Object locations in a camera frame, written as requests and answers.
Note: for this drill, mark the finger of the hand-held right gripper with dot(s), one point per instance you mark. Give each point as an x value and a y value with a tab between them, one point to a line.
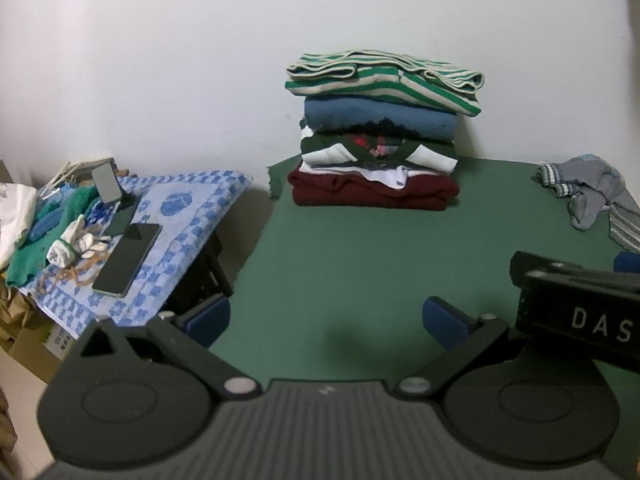
627	262

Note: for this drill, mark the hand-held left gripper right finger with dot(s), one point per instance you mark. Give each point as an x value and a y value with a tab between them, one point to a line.
445	320

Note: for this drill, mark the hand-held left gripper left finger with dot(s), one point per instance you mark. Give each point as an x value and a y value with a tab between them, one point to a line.
207	317

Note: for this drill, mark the green white striped shirt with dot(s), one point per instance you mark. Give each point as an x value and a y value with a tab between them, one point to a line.
380	80

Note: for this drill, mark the grey striped knit sweater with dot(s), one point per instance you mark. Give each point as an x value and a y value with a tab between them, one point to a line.
590	185

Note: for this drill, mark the black smartphone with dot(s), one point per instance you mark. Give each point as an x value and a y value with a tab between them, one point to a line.
127	260

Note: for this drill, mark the green table cover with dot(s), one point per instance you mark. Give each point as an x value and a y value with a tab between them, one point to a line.
360	270

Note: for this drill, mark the blue patterned cloth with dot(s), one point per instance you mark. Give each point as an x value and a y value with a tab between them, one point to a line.
200	200

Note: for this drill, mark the upright smartphone on stand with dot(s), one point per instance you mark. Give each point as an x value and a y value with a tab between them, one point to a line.
125	212

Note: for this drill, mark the maroon folded garment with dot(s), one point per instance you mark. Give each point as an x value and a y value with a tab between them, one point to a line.
360	195

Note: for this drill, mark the white work gloves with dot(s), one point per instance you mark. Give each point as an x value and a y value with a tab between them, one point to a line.
70	245

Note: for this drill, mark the white folded garment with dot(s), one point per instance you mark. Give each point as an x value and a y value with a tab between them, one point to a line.
385	175

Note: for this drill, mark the grey screen phone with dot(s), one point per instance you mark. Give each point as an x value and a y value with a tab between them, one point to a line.
107	182

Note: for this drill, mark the dark green white folded sweater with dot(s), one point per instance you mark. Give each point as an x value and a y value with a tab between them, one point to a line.
430	152

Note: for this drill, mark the cardboard box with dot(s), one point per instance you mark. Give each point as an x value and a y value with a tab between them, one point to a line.
30	350

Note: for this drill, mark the teal green cloth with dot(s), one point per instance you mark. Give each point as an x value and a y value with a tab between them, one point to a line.
30	260

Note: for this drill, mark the blue case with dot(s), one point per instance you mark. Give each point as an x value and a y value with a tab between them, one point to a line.
45	225

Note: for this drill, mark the bundle of wooden sticks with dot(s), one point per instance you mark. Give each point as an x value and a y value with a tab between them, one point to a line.
70	172

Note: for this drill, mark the blue folded sweater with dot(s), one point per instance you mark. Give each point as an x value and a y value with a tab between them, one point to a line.
370	117

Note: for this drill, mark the black table frame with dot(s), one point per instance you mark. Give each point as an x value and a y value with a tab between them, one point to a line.
205	270

